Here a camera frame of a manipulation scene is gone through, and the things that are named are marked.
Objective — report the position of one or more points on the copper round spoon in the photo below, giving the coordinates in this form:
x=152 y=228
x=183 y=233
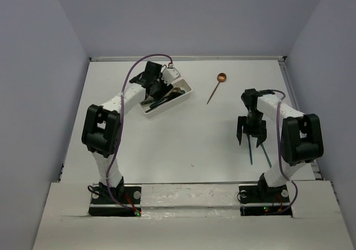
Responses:
x=221 y=78

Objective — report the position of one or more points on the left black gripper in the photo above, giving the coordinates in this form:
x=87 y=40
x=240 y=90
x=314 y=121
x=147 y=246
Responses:
x=165 y=89

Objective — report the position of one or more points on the teal plastic knife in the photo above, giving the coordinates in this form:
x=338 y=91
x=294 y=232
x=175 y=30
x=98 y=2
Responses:
x=266 y=155
x=250 y=149

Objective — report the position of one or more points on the black measuring spoon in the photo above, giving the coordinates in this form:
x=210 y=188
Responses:
x=153 y=106

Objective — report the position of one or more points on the silver spoon teal handle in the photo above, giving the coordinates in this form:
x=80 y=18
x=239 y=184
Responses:
x=156 y=101

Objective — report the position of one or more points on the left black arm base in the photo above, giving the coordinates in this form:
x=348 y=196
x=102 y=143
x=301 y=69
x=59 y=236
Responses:
x=124 y=201

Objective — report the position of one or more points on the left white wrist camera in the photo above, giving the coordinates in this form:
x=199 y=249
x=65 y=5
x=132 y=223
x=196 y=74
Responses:
x=167 y=76

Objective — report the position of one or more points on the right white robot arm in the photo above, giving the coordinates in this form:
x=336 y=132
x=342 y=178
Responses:
x=299 y=141

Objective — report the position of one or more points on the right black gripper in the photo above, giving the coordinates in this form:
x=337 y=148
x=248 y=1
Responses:
x=242 y=124

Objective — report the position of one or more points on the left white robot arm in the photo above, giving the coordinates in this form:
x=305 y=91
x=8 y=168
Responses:
x=103 y=126

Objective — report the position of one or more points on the white front utensil tray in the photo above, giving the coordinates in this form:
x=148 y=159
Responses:
x=186 y=90

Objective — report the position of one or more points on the gold spoon teal handle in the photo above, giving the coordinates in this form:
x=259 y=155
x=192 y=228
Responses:
x=175 y=89

